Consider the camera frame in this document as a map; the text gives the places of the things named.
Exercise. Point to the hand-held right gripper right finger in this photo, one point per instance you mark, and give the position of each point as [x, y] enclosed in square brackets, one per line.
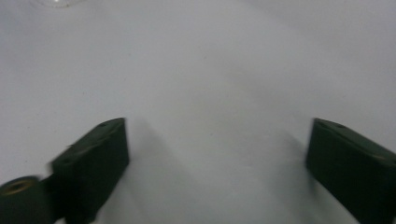
[351, 174]

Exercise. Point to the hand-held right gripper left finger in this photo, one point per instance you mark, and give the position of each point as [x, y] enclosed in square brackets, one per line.
[93, 161]

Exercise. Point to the clear glass container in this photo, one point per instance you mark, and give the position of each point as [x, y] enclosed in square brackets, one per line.
[56, 2]

